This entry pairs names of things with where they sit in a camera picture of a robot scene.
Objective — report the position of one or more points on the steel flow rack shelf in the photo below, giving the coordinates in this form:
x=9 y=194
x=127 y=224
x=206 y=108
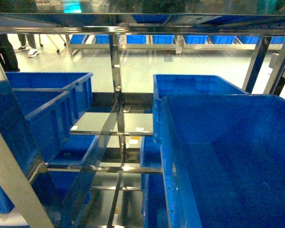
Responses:
x=24 y=175

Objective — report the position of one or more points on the blue bin behind front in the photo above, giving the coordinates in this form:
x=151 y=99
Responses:
x=169 y=85

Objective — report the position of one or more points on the blue bin left rear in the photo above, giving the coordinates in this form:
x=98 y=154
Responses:
x=79 y=84

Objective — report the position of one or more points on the large blue bin front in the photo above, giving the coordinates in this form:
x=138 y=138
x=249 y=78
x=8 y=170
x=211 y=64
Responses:
x=224 y=161

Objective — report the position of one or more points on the blue bin left front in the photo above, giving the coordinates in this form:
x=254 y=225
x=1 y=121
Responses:
x=34 y=121

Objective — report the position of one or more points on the person legs with sneakers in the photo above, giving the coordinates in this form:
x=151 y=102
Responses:
x=27 y=43

